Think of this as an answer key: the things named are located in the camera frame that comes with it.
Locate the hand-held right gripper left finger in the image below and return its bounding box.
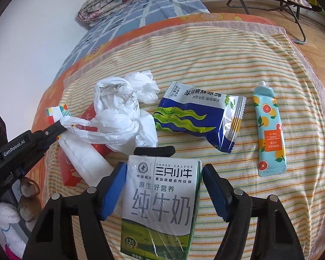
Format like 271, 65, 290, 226
22, 162, 128, 260

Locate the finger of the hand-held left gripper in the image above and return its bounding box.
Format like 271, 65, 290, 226
33, 120, 69, 153

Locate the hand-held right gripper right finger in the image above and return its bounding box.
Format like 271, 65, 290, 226
202, 164, 305, 260

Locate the colourful printed wrapper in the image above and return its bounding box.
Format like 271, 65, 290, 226
45, 103, 71, 122

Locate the white paper carton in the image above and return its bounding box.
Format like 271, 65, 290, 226
57, 135, 115, 188

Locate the white and green milk carton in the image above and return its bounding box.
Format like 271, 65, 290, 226
120, 155, 203, 260

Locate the red packet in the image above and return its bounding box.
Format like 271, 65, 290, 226
57, 106, 111, 187

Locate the white plastic bag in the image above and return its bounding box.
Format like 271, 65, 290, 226
60, 77, 159, 152

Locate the teal fruit print pouch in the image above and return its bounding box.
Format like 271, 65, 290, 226
253, 81, 288, 178

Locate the beige plush toy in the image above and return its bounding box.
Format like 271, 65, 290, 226
18, 177, 41, 223

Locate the black plastic object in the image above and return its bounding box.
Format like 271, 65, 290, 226
134, 146, 176, 158

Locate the white fluffy cloth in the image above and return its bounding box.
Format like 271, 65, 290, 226
0, 203, 26, 250

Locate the orange flowered bed sheet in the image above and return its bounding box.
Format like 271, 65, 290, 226
24, 13, 285, 185

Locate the blue and green snack packet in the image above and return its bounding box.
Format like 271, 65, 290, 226
153, 81, 246, 153

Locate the pink cloth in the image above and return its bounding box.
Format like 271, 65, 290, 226
4, 245, 25, 260

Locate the crumpled white tissue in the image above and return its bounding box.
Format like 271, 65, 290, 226
125, 70, 161, 104

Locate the striped yellow towel blanket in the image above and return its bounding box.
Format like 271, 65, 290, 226
45, 20, 325, 260

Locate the blue plaid bed sheet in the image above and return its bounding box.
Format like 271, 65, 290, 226
54, 0, 210, 82

